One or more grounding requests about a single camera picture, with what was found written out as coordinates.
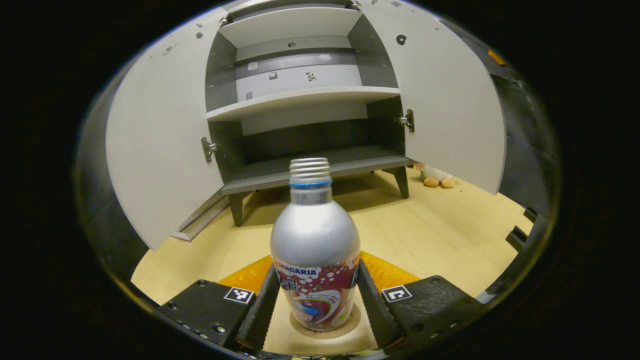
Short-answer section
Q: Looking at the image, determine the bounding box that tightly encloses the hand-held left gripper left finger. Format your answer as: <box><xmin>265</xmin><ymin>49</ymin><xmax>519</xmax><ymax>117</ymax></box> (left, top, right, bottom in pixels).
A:
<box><xmin>157</xmin><ymin>255</ymin><xmax>281</xmax><ymax>351</ymax></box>

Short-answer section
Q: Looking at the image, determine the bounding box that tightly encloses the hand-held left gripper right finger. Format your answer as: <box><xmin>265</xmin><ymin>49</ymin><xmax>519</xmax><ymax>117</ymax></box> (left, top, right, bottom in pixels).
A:
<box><xmin>356</xmin><ymin>251</ymin><xmax>488</xmax><ymax>351</ymax></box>

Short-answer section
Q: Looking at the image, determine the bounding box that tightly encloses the silver bottle with red label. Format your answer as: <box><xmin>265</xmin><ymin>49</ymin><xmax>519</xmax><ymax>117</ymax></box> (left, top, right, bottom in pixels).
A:
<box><xmin>270</xmin><ymin>157</ymin><xmax>361</xmax><ymax>332</ymax></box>

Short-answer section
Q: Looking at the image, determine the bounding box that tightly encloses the white cabinet door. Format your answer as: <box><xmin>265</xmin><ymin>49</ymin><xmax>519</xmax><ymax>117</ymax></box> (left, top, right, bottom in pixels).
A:
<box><xmin>357</xmin><ymin>0</ymin><xmax>507</xmax><ymax>195</ymax></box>
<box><xmin>105</xmin><ymin>7</ymin><xmax>228</xmax><ymax>251</ymax></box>

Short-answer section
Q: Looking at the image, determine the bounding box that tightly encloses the white and grey cabinet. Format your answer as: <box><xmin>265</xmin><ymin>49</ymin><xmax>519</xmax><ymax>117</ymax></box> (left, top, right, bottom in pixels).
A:
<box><xmin>202</xmin><ymin>0</ymin><xmax>416</xmax><ymax>227</ymax></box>

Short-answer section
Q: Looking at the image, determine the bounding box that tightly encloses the white cabinet shelf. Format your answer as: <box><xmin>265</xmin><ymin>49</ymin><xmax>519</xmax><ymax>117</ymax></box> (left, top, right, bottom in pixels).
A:
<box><xmin>206</xmin><ymin>86</ymin><xmax>401</xmax><ymax>122</ymax></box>
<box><xmin>218</xmin><ymin>6</ymin><xmax>363</xmax><ymax>49</ymax></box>

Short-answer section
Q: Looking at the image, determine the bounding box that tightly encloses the white board on floor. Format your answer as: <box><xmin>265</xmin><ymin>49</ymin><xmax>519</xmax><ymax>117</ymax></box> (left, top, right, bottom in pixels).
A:
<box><xmin>171</xmin><ymin>192</ymin><xmax>231</xmax><ymax>242</ymax></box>

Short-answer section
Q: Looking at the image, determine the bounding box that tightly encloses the white and orange plush toy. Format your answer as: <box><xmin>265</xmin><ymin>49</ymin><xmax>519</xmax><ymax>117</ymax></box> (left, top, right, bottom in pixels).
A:
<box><xmin>414</xmin><ymin>163</ymin><xmax>456</xmax><ymax>189</ymax></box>

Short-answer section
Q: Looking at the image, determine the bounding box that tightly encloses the black backdrop cloth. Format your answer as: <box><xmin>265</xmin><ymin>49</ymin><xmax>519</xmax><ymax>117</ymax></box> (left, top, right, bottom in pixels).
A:
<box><xmin>440</xmin><ymin>17</ymin><xmax>558</xmax><ymax>296</ymax></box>
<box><xmin>75</xmin><ymin>55</ymin><xmax>151</xmax><ymax>281</ymax></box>

